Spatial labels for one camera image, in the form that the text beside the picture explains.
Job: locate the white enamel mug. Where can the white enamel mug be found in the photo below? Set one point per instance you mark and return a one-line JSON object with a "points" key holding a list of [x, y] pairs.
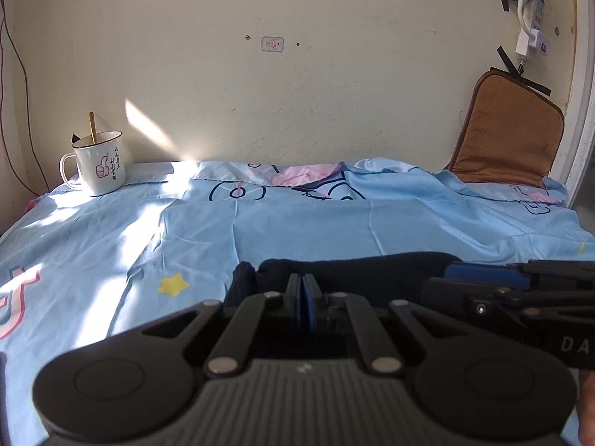
{"points": [[100, 167]]}

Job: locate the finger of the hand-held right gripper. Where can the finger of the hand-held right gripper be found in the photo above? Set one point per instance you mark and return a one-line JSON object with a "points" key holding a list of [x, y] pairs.
{"points": [[483, 272], [455, 293]]}

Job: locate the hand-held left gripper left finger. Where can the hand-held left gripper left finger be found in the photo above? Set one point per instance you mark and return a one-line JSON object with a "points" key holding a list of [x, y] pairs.
{"points": [[293, 304]]}

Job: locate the white power strip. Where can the white power strip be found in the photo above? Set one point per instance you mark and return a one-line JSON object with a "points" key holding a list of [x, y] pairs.
{"points": [[539, 14]]}

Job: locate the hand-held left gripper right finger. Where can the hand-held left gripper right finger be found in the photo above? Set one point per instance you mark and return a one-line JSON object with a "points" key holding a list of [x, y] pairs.
{"points": [[312, 309]]}

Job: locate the small wall sticker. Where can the small wall sticker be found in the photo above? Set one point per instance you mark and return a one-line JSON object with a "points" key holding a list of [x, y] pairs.
{"points": [[273, 44]]}

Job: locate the light blue printed bed sheet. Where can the light blue printed bed sheet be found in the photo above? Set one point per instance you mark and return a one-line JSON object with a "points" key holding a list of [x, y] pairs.
{"points": [[186, 232]]}

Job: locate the dark patterned knit garment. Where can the dark patterned knit garment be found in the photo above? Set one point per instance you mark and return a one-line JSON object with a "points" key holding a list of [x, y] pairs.
{"points": [[367, 269]]}

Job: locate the person's right hand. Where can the person's right hand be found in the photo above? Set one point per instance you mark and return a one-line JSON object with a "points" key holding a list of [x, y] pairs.
{"points": [[588, 409]]}

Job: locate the white switch adapter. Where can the white switch adapter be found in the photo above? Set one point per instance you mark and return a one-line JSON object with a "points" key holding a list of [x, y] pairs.
{"points": [[534, 42]]}

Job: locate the wooden spoon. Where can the wooden spoon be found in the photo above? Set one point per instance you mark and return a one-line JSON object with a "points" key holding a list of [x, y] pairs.
{"points": [[92, 128]]}

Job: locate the brown mesh seat cushion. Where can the brown mesh seat cushion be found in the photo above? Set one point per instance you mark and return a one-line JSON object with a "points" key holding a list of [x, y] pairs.
{"points": [[506, 134]]}

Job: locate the white door frame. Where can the white door frame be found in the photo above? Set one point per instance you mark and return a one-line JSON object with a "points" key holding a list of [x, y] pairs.
{"points": [[578, 102]]}

